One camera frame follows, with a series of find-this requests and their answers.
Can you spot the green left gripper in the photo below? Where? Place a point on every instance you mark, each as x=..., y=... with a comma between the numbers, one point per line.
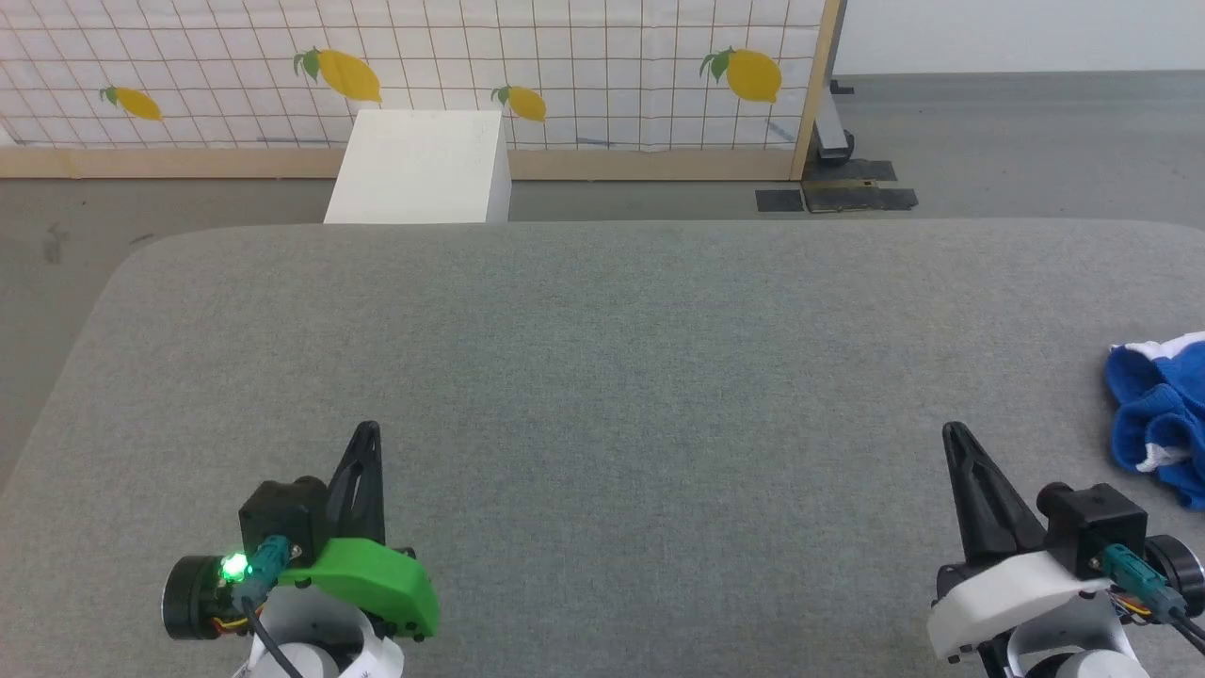
x=362, y=579

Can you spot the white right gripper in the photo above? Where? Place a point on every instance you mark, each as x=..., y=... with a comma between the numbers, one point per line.
x=1007, y=598

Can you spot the blue shorts with white stripe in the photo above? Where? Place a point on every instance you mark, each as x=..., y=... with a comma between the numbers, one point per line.
x=1163, y=414

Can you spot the white paper label tag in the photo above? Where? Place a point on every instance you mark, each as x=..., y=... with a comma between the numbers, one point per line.
x=377, y=659

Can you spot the white box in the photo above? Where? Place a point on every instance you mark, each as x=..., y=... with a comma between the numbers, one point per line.
x=424, y=169

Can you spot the large black floor tape patch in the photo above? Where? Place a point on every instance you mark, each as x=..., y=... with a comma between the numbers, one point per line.
x=861, y=188

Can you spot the small black floor tape patch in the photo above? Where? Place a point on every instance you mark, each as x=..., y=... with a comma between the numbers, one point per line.
x=779, y=201

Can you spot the grey metal panel stand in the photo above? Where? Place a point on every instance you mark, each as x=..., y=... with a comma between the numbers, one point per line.
x=833, y=127

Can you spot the lemon print grid panel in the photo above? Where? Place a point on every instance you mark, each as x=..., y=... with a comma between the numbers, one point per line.
x=282, y=66

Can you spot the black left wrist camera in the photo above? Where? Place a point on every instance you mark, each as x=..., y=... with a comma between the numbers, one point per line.
x=282, y=518

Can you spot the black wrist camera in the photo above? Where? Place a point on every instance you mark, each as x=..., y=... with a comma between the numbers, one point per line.
x=1097, y=523
x=282, y=518

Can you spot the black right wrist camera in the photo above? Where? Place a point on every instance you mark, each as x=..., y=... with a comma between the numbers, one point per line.
x=1097, y=523

